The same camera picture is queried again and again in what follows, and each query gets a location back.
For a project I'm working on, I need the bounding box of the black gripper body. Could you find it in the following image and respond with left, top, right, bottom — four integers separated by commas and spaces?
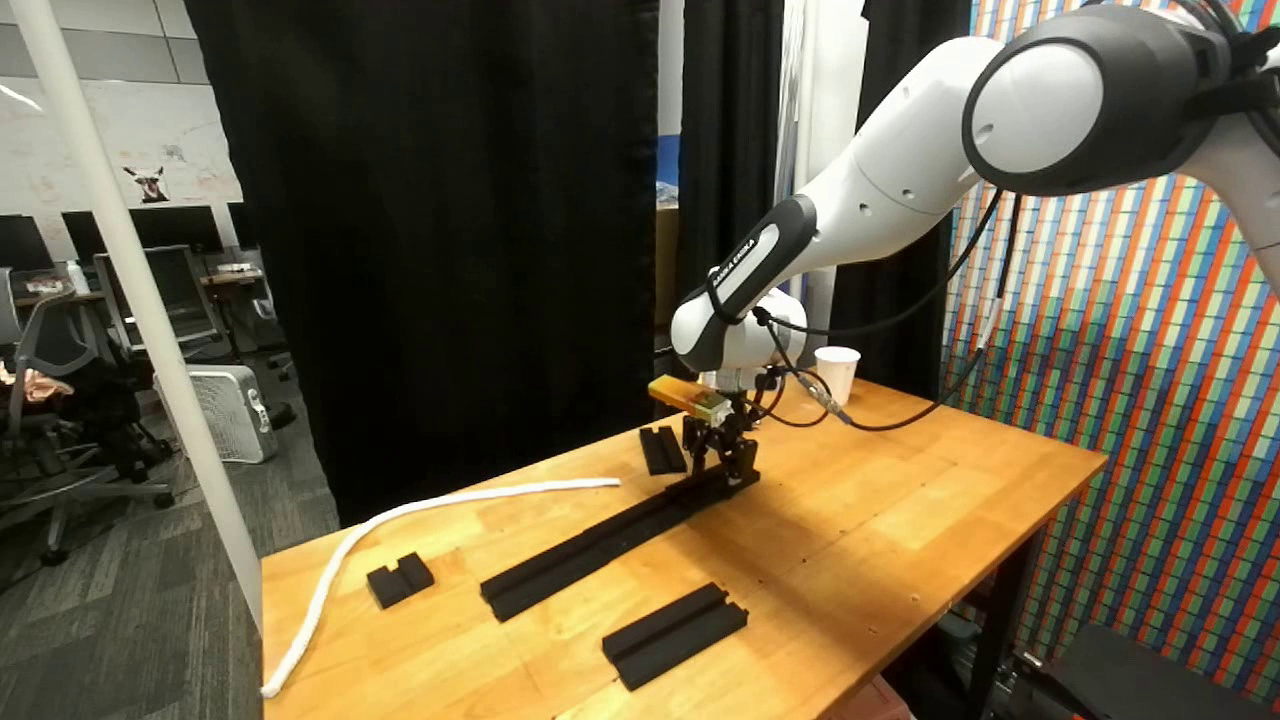
683, 398, 768, 453

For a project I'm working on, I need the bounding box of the black grooved track piece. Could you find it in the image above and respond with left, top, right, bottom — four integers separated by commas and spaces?
580, 493, 696, 573
600, 579, 753, 697
478, 530, 608, 630
672, 461, 766, 534

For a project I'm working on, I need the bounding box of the short black track piece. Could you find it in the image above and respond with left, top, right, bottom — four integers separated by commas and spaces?
636, 422, 692, 480

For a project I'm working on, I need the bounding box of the white paper cup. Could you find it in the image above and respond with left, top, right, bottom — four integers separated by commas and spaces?
814, 345, 863, 412

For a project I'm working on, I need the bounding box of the brown cardboard box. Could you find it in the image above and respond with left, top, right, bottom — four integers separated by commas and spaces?
652, 203, 688, 345

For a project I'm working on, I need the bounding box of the white flexible tube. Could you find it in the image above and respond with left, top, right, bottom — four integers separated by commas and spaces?
262, 471, 629, 705

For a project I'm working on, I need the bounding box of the narrow black curtain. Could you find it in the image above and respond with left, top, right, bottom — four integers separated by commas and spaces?
677, 0, 791, 404
854, 0, 985, 404

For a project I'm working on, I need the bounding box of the small black notched block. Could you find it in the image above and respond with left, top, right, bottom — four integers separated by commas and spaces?
366, 547, 441, 611

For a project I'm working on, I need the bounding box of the wide black curtain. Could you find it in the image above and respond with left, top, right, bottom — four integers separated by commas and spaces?
180, 0, 669, 530

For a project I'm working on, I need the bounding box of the white fabric panel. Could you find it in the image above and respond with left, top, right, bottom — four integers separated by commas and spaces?
775, 0, 873, 317

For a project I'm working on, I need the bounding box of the black padded stool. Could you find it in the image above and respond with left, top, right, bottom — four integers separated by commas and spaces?
1018, 621, 1280, 720

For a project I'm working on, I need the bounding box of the white computer tower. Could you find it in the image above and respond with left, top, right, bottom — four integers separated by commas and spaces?
180, 359, 281, 468

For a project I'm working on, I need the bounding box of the grey mesh office chair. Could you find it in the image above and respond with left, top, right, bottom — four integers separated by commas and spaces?
196, 247, 291, 359
92, 241, 230, 357

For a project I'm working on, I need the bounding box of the white slanted pole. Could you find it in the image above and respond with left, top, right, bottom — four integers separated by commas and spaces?
5, 0, 268, 631

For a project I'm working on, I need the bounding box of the black office chair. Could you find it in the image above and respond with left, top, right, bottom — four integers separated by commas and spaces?
0, 285, 180, 567

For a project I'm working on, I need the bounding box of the yellow wrist camera mount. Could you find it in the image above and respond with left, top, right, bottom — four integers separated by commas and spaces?
644, 371, 714, 412

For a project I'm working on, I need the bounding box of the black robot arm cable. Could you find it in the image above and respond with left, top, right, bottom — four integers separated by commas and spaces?
749, 187, 1014, 340
760, 187, 1026, 441

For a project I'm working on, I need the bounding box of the black table leg frame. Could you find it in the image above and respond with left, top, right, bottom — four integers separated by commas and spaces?
954, 513, 1073, 720

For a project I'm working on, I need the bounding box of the colourful patterned wall panel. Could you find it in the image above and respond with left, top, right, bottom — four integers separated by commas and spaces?
935, 0, 1280, 711

